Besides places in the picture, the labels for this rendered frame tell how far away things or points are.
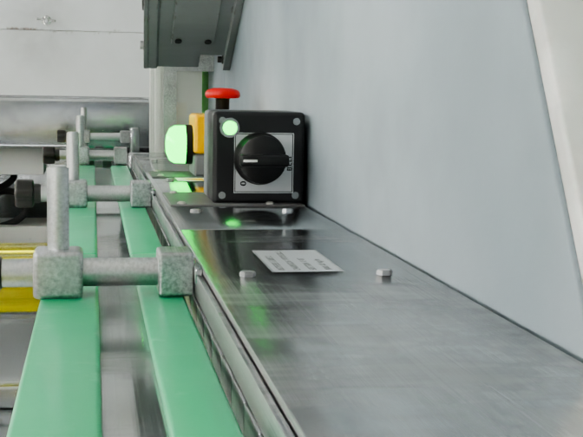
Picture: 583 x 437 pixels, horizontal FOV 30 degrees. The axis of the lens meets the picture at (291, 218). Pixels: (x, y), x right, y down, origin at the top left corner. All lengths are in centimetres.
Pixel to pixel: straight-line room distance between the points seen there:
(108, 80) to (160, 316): 472
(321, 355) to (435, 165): 22
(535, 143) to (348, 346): 12
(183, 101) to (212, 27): 31
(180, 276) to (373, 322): 17
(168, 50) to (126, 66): 380
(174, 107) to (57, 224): 111
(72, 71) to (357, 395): 494
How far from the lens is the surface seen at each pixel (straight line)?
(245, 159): 90
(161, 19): 141
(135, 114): 252
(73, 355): 49
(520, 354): 43
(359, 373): 39
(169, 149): 123
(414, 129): 65
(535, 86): 48
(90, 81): 527
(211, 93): 124
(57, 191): 61
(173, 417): 40
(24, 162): 263
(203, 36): 144
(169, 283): 61
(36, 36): 528
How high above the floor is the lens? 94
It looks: 10 degrees down
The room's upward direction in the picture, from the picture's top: 90 degrees counter-clockwise
